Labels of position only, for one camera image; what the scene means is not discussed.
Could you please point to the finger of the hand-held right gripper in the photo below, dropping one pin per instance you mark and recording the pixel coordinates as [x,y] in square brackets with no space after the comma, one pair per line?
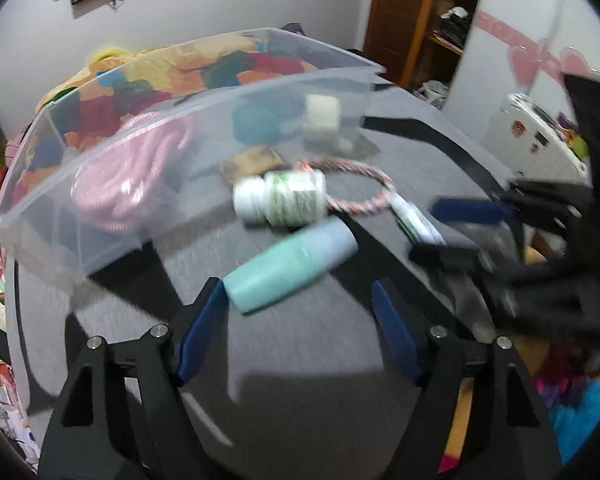
[469,211]
[444,257]

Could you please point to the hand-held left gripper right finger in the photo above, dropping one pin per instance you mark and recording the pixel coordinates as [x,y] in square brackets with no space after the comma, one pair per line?
[394,332]

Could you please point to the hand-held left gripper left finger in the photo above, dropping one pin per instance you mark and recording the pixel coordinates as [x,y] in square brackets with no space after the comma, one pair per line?
[200,330]

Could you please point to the small white green tube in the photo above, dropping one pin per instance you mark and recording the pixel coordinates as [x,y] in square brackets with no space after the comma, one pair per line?
[418,222]

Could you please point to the mint green bottle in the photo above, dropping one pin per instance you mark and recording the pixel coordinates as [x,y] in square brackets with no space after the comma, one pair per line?
[290,265]

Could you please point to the white cabinet with stickers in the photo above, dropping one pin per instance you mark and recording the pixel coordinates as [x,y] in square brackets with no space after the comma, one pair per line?
[529,135]

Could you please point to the white green-label pill bottle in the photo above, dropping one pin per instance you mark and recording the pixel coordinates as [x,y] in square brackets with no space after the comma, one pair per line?
[280,198]

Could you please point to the brown flat box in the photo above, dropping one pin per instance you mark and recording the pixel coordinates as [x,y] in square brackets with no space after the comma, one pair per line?
[250,164]

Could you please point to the wooden wardrobe shelf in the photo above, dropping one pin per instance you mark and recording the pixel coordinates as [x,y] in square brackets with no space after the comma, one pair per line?
[452,20]

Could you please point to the brown wooden door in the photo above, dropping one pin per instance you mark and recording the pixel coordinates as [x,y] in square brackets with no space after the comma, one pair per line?
[394,15]

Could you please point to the teal round container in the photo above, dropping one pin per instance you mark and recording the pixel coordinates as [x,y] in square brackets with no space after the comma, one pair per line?
[260,120]

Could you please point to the clear plastic storage bin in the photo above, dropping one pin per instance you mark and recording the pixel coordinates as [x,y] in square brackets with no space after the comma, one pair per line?
[145,110]

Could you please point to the colourful patchwork blanket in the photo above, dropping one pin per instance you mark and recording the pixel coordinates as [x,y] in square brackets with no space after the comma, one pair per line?
[105,110]

